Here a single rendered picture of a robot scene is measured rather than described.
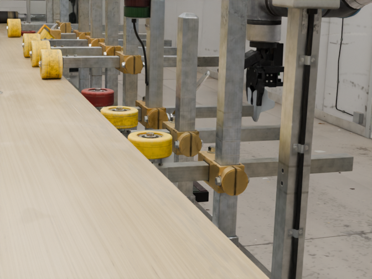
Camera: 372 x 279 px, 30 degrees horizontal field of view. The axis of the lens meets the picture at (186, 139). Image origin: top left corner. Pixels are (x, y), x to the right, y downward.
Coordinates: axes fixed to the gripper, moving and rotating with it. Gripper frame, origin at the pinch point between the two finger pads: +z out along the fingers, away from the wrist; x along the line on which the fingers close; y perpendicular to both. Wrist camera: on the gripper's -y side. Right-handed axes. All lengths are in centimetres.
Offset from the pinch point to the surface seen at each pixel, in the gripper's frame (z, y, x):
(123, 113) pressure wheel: -9, -42, -29
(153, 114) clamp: -3.7, -29.9, -8.7
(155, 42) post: -20.9, -28.8, -6.0
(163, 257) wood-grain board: -8, -54, -103
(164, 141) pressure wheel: -8, -40, -54
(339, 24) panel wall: 1, 224, 345
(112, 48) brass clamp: -15, -29, 41
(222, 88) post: -18, -30, -55
